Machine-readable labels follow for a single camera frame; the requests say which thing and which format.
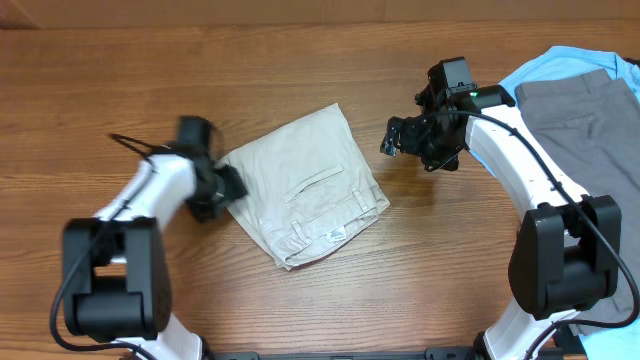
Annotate light blue shirt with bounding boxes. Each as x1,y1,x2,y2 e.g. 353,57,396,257
469,45,640,176

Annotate beige shorts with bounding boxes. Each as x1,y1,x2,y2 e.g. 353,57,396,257
222,104,390,270

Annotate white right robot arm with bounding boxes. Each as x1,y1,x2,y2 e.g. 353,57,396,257
380,57,621,359

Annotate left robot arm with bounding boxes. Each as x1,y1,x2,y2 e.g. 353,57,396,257
49,116,247,359

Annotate grey garment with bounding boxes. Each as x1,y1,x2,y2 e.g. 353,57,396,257
514,68,640,337

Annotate cardboard backdrop panel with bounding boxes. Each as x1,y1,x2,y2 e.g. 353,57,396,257
1,0,639,29

